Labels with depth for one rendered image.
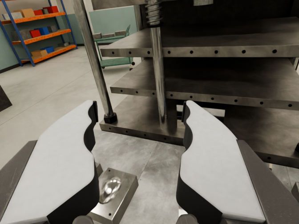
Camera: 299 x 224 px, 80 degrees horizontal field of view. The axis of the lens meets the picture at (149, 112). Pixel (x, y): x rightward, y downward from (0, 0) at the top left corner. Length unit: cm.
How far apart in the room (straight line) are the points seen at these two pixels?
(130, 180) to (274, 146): 77
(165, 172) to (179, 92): 45
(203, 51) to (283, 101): 44
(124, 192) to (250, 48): 81
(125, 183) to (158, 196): 15
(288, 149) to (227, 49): 60
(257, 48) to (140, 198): 81
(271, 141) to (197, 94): 47
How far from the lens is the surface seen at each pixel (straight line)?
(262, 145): 114
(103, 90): 122
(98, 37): 465
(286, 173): 102
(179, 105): 108
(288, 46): 95
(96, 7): 117
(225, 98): 102
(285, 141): 122
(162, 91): 103
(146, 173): 92
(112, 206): 78
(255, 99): 103
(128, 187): 81
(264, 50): 94
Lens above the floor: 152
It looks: 32 degrees down
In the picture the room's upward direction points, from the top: 8 degrees counter-clockwise
